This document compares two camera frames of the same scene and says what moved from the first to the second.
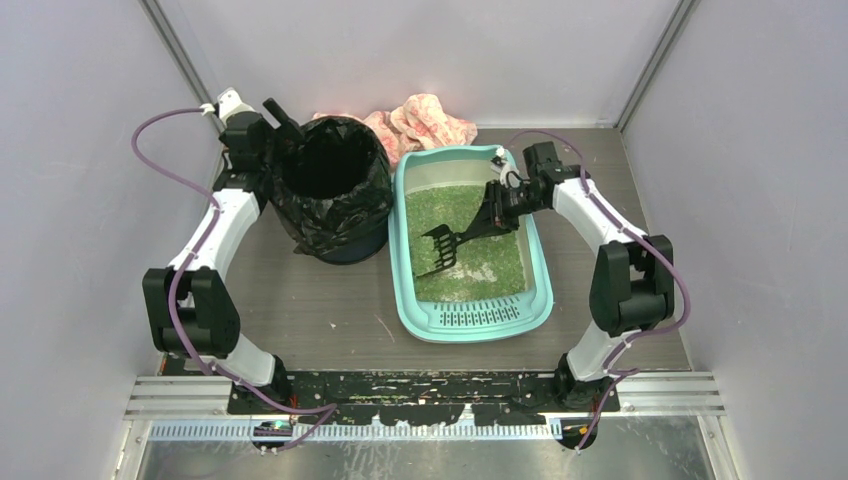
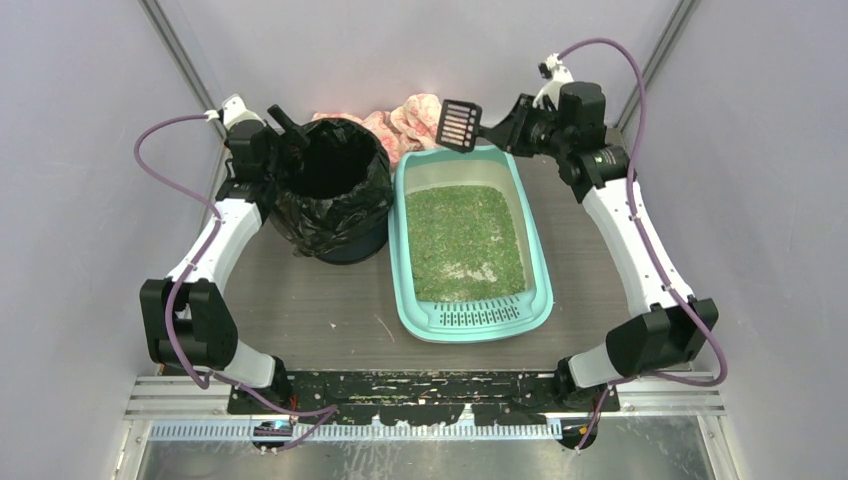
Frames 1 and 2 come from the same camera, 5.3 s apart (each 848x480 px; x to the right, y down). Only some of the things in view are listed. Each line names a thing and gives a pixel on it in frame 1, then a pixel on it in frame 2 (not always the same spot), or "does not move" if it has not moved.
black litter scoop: [445, 243] to [459, 125]
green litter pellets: [486, 267] does not move
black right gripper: [497, 206] to [519, 121]
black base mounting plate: [421, 398] does not move
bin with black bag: [333, 191] does not move
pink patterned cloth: [417, 122] does not move
